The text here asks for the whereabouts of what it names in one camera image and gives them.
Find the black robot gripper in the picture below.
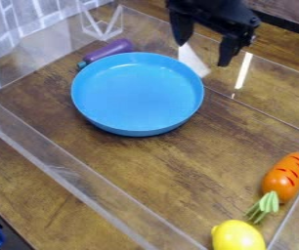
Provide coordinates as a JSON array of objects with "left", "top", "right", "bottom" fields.
[{"left": 166, "top": 0, "right": 262, "bottom": 67}]

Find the orange toy carrot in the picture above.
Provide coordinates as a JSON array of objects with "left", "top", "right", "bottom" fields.
[{"left": 246, "top": 151, "right": 299, "bottom": 224}]

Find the purple toy eggplant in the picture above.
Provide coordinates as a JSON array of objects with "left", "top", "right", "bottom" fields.
[{"left": 78, "top": 38, "right": 134, "bottom": 69}]

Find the blue round plate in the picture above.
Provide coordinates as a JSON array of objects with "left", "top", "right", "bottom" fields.
[{"left": 71, "top": 52, "right": 206, "bottom": 137}]

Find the yellow toy lemon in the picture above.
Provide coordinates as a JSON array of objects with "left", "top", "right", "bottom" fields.
[{"left": 211, "top": 220, "right": 267, "bottom": 250}]

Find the clear acrylic enclosure wall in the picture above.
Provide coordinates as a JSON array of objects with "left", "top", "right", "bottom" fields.
[{"left": 0, "top": 0, "right": 299, "bottom": 250}]

